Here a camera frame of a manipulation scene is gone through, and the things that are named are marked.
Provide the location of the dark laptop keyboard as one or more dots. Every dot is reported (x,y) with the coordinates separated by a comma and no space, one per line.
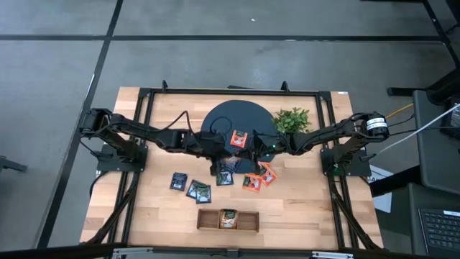
(440,230)

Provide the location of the potted green artificial plant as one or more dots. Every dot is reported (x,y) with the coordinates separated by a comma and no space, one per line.
(291,120)

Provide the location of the white paper sheet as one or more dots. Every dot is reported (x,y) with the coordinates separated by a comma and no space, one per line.
(382,205)

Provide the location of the dark grey chair foot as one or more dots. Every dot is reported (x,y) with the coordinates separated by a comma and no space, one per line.
(12,165)

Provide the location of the wooden three-compartment tray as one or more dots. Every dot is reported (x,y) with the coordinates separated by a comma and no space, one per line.
(208,220)

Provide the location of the beige tea packet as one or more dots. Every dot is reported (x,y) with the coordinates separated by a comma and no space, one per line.
(228,219)

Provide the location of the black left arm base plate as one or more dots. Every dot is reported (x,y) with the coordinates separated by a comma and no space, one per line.
(108,163)

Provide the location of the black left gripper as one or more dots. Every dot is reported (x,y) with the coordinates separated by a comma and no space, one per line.
(213,145)

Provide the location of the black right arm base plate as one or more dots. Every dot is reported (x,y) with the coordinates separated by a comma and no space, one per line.
(359,169)

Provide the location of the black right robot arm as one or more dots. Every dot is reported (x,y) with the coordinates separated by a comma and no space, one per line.
(323,135)

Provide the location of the orange peach tea packet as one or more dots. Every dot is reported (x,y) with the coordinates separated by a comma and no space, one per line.
(251,182)
(269,176)
(238,139)
(263,164)

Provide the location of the dark grey desk panel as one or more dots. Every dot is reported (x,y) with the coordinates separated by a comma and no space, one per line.
(435,162)

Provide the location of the round dark blue woven mat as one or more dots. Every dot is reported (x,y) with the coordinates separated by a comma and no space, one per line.
(244,115)

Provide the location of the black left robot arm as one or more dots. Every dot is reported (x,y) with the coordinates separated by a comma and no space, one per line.
(143,131)

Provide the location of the silver aluminium bracket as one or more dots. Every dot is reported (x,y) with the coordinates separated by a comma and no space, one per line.
(332,255)
(133,253)

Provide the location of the black aluminium table frame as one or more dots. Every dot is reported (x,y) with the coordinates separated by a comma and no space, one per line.
(233,91)

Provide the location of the black floor stand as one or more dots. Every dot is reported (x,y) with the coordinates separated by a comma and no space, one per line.
(406,91)

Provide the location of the dark purple tea packet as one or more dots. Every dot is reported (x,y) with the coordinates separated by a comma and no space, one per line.
(231,165)

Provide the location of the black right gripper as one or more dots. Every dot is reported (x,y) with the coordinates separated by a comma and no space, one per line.
(262,147)

